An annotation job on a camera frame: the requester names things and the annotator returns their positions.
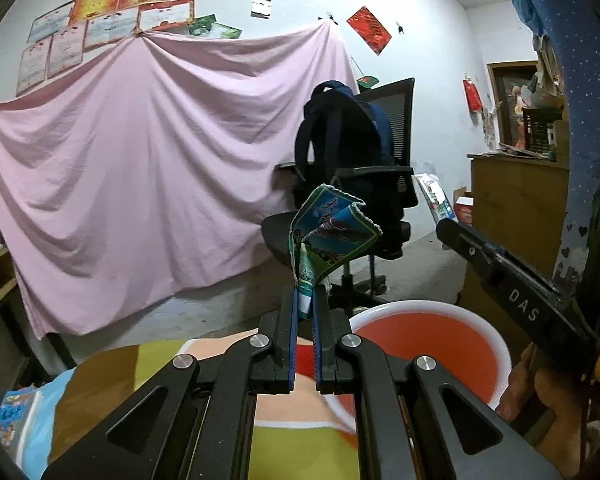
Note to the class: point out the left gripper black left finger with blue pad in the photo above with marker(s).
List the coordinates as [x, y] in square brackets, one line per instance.
[194, 418]

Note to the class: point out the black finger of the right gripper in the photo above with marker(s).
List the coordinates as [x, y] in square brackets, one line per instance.
[467, 242]

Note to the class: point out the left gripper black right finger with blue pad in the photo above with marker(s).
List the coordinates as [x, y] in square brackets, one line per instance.
[413, 418]

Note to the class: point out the green blue snack wrapper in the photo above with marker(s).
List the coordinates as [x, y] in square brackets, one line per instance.
[329, 230]

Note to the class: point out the blue dotted sleeve forearm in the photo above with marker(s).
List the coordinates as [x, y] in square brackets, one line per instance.
[573, 29]

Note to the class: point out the person's right hand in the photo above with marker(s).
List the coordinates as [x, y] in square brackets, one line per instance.
[561, 443]

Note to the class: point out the red cardboard box on floor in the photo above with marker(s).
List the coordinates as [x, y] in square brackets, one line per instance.
[463, 204]

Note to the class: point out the wooden cabinet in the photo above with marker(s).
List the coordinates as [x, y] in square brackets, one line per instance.
[520, 204]

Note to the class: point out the red white plastic basin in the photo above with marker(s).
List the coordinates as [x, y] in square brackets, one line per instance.
[462, 341]

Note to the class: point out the colourful cartoon tablecloth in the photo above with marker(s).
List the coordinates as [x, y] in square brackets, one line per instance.
[295, 435]

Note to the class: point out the black office chair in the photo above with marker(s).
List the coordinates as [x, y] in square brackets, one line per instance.
[386, 191]

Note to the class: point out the framed picture on cabinet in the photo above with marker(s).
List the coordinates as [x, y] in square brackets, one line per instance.
[507, 80]

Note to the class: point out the blue cartoon children's book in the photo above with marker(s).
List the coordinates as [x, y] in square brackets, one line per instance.
[15, 410]

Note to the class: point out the dark blue backpack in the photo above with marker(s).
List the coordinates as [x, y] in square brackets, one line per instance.
[339, 131]

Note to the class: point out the pink hanging bedsheet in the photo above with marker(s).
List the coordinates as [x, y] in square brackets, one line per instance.
[148, 170]

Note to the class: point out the red hanging wall ornament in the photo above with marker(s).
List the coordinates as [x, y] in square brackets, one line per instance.
[472, 95]

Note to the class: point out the red paper wall decoration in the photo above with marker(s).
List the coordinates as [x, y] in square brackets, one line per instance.
[370, 29]

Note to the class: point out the framed certificates on wall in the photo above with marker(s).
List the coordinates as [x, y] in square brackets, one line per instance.
[59, 38]

